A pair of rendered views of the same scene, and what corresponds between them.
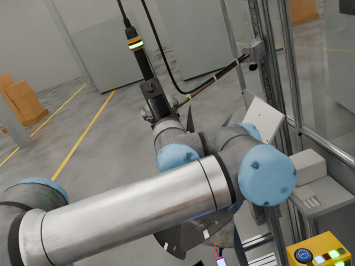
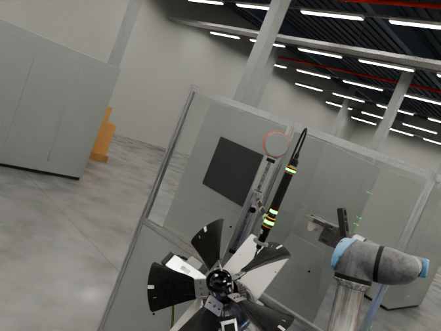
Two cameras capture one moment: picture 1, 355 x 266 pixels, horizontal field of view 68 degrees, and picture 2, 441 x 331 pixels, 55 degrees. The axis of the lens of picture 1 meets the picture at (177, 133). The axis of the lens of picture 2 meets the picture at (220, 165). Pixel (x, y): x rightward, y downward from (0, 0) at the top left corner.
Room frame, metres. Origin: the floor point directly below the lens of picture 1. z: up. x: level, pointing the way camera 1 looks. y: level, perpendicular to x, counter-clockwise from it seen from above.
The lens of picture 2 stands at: (0.11, 1.73, 1.90)
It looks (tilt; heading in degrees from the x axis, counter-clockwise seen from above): 6 degrees down; 303
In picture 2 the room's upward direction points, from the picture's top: 22 degrees clockwise
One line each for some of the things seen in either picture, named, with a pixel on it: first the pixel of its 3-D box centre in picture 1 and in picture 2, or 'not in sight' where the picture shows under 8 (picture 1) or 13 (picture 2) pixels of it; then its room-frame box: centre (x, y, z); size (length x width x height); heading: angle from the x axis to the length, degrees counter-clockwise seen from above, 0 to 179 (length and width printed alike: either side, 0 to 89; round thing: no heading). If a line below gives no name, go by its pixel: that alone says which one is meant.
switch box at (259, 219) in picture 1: (263, 202); not in sight; (1.10, -0.31, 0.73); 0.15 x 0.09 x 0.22; 90
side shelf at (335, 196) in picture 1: (307, 185); not in sight; (0.99, -0.53, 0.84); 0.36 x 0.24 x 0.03; 0
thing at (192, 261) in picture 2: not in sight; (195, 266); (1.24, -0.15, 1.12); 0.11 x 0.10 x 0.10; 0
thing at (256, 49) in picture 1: (254, 50); (256, 198); (1.23, -0.49, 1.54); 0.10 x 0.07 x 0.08; 125
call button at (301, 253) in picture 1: (303, 255); not in sight; (0.51, -0.23, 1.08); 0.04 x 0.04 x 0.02
